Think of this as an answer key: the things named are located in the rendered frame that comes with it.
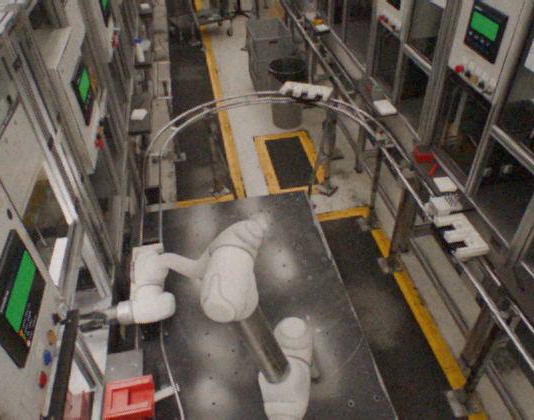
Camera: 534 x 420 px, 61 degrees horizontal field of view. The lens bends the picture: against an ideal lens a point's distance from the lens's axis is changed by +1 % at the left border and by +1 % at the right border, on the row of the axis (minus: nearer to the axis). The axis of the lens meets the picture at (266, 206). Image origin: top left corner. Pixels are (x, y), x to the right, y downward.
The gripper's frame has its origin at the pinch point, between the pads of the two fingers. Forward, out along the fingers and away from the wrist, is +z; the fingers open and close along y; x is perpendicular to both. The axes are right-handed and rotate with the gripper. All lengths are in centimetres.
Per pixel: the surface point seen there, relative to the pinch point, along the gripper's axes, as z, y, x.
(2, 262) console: -18, 72, 38
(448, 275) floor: -209, -109, -66
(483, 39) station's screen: -190, 58, -64
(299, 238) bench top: -104, -36, -57
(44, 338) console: -16, 44, 38
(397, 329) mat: -158, -105, -32
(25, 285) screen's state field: -19, 63, 37
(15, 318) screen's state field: -19, 63, 47
